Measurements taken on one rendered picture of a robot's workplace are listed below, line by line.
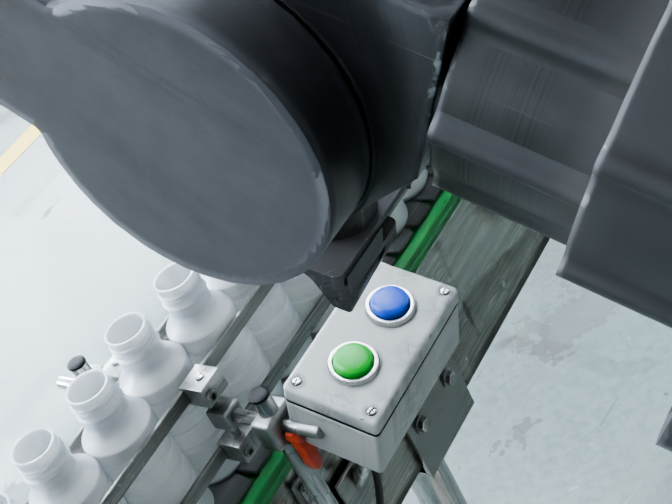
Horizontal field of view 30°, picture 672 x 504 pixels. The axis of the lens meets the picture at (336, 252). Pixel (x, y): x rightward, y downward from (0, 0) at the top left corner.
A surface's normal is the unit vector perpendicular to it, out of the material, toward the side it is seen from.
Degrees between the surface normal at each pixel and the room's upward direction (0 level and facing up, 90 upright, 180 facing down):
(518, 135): 78
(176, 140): 89
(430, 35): 89
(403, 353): 20
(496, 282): 90
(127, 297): 0
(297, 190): 89
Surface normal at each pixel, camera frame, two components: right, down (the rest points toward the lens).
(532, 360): -0.38, -0.72
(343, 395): -0.09, -0.66
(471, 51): -0.37, 0.28
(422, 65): -0.47, 0.67
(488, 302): 0.79, 0.07
